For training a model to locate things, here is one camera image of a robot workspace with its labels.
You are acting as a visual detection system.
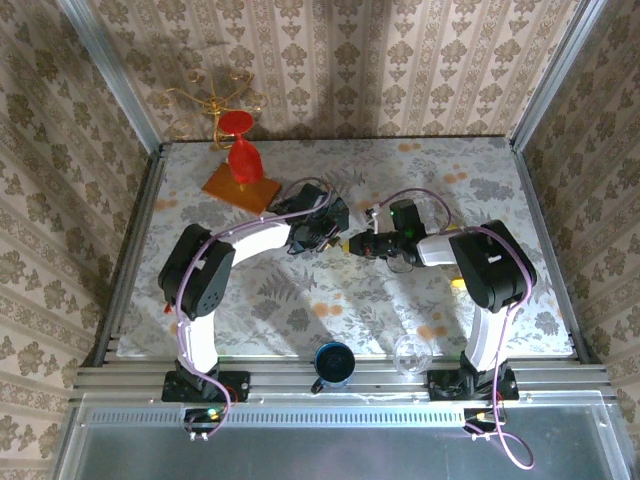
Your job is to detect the clear glass cup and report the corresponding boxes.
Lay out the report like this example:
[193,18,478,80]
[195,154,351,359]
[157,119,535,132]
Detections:
[393,334,434,376]

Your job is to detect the aluminium front rail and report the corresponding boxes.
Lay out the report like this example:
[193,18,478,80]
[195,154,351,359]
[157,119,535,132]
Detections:
[69,357,621,407]

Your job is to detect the thin black cable loop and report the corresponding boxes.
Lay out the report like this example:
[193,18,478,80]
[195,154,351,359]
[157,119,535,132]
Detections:
[387,249,417,274]

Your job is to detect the aluminium frame post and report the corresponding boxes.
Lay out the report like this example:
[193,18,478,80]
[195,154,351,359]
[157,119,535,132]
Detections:
[57,0,164,159]
[507,0,609,151]

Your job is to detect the aluminium side rail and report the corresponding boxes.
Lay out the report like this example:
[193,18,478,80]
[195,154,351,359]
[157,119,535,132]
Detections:
[92,144,166,369]
[509,142,606,366]

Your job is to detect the red wine glass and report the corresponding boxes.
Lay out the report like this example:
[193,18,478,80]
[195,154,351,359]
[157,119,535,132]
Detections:
[218,110,265,187]

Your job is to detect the black connector board with LEDs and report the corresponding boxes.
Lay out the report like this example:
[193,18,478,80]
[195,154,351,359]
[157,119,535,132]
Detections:
[462,407,504,434]
[183,407,227,434]

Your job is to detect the slotted metal tray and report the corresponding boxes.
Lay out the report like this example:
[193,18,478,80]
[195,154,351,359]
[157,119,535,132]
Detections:
[49,399,636,480]

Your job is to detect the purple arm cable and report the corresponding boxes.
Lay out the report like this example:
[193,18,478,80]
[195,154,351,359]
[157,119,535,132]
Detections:
[372,187,536,471]
[174,177,336,442]

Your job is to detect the blue mug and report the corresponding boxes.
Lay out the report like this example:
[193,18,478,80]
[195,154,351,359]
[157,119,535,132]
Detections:
[310,341,357,395]

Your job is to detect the gold wire glass stand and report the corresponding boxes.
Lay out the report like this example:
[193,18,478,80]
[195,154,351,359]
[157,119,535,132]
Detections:
[162,67,271,191]

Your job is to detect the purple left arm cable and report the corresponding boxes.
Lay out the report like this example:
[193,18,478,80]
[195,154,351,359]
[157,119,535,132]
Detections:
[174,177,336,442]

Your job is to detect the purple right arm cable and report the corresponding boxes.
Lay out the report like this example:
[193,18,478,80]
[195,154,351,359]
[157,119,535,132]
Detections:
[372,187,536,471]

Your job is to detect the orange wooden base board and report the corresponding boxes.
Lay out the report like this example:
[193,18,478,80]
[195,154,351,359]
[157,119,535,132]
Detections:
[201,162,283,216]

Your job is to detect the floral table cloth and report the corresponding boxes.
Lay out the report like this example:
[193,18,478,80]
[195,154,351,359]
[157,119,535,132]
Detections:
[115,138,574,359]

